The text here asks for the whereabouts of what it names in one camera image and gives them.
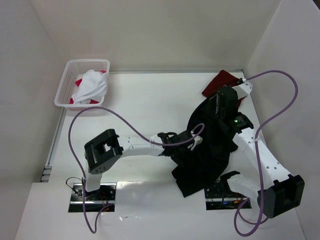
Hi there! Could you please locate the black t shirt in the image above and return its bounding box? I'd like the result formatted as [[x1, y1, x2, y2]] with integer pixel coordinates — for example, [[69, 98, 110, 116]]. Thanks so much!
[[170, 94, 238, 198]]

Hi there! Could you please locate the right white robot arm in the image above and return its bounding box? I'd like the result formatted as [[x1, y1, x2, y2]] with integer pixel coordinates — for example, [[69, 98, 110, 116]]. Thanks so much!
[[216, 86, 305, 219]]

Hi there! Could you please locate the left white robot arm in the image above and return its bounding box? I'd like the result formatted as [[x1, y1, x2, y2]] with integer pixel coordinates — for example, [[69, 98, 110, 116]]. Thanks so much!
[[84, 129, 202, 196]]

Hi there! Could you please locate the folded dark red t shirt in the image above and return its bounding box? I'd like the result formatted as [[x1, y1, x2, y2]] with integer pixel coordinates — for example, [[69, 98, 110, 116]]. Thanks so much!
[[200, 70, 240, 105]]

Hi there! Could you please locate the white t shirt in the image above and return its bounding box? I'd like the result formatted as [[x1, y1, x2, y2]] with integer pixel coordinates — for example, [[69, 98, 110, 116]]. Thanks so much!
[[72, 70, 109, 105]]

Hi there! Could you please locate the white plastic basket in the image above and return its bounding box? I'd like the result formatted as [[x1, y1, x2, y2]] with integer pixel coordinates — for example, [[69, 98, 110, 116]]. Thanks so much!
[[54, 58, 110, 110]]

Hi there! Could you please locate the pink red t shirt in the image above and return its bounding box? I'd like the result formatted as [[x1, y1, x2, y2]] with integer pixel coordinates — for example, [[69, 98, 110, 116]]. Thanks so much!
[[69, 70, 107, 105]]

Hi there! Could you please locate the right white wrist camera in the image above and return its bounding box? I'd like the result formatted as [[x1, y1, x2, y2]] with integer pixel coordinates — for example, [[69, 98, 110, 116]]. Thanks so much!
[[232, 78, 253, 100]]

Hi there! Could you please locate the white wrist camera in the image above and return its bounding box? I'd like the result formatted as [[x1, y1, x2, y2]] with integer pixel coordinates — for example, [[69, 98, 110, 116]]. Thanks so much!
[[232, 78, 253, 100], [187, 130, 203, 151]]

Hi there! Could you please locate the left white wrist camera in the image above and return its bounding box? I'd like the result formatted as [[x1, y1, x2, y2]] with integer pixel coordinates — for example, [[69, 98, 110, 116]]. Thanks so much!
[[187, 130, 203, 151]]

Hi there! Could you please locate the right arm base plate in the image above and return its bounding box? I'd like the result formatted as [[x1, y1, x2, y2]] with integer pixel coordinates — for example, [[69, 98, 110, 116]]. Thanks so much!
[[204, 181, 247, 211]]

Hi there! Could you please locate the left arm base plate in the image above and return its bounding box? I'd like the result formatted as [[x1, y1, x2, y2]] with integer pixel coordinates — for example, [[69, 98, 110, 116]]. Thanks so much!
[[68, 183, 117, 213]]

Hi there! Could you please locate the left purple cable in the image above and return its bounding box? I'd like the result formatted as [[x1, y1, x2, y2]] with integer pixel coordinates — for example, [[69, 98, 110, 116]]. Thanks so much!
[[67, 106, 206, 234]]

